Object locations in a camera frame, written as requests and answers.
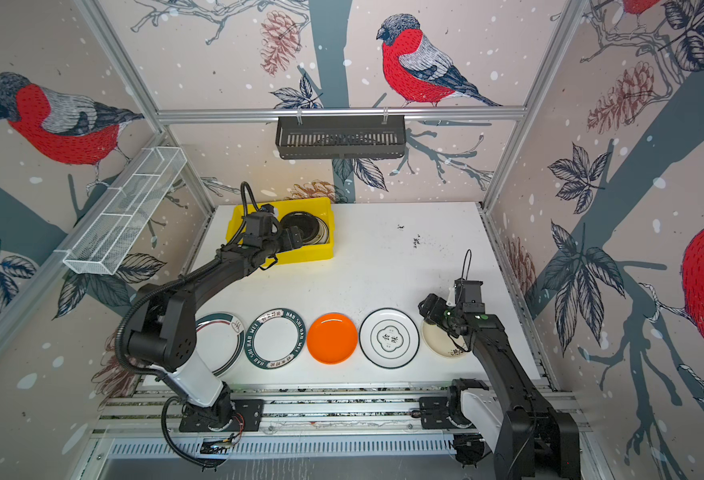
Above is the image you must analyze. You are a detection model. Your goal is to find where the cream plate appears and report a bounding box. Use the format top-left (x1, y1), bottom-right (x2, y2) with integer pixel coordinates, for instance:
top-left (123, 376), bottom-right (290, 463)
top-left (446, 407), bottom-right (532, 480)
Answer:
top-left (317, 218), bottom-right (330, 244)
top-left (421, 321), bottom-right (468, 358)

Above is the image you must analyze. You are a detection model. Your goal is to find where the white plate black clover pattern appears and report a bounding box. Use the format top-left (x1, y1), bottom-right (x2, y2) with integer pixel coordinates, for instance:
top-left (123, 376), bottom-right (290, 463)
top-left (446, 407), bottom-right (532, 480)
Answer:
top-left (358, 308), bottom-right (421, 370)

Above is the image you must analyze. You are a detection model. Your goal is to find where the orange plate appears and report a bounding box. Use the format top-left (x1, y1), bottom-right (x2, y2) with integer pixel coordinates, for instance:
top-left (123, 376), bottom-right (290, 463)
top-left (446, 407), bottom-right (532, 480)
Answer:
top-left (307, 313), bottom-right (358, 365)

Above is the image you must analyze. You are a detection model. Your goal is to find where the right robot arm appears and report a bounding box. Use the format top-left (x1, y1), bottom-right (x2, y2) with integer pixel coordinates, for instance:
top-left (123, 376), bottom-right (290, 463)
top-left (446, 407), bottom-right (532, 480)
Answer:
top-left (418, 278), bottom-right (581, 479)

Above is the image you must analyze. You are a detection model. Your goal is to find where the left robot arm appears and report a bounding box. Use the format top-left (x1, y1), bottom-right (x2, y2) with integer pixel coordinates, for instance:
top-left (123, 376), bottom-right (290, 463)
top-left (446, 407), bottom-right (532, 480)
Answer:
top-left (115, 204), bottom-right (303, 426)

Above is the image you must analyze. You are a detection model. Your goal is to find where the yellow plastic bin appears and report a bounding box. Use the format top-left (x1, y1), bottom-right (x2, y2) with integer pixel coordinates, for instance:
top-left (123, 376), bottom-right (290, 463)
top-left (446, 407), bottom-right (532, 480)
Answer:
top-left (226, 198), bottom-right (335, 269)

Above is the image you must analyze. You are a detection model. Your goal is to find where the black hanging basket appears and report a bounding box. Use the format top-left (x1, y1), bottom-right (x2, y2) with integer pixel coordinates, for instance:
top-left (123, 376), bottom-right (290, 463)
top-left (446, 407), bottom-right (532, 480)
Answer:
top-left (275, 115), bottom-right (407, 160)

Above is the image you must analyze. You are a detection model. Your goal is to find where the white plate green lettered rim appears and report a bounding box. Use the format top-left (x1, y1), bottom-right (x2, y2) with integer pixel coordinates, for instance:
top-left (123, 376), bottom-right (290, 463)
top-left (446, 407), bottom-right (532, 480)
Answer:
top-left (244, 308), bottom-right (307, 370)

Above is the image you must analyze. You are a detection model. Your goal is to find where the white plate green red rim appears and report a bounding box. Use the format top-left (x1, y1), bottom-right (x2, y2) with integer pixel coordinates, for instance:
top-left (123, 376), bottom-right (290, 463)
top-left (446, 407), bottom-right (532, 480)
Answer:
top-left (196, 312), bottom-right (245, 376)

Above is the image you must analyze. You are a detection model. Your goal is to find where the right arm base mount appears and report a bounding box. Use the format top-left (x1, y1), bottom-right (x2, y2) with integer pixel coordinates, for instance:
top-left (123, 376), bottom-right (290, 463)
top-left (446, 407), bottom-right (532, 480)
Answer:
top-left (417, 395), bottom-right (475, 430)

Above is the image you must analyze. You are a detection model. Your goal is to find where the aluminium frame crossbar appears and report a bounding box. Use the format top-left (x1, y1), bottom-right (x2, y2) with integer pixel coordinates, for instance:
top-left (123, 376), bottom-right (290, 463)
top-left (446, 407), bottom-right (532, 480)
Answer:
top-left (156, 106), bottom-right (528, 125)

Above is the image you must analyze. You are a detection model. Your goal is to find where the white wire mesh basket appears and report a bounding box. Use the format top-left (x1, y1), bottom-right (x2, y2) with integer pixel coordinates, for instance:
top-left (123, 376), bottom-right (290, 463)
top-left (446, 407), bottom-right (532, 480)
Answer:
top-left (63, 146), bottom-right (187, 275)

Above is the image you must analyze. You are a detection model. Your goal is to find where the aluminium rail base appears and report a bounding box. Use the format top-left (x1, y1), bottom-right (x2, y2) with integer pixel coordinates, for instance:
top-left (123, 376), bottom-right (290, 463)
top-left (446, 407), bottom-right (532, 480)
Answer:
top-left (91, 388), bottom-right (481, 460)

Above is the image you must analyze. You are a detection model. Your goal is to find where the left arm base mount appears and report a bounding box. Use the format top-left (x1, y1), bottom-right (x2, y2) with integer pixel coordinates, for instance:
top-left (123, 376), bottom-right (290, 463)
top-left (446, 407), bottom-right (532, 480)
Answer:
top-left (179, 399), bottom-right (265, 434)

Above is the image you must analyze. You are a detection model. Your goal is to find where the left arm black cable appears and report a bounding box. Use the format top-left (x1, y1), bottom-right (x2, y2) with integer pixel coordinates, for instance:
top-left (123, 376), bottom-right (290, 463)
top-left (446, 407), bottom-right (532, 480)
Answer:
top-left (159, 395), bottom-right (233, 470)

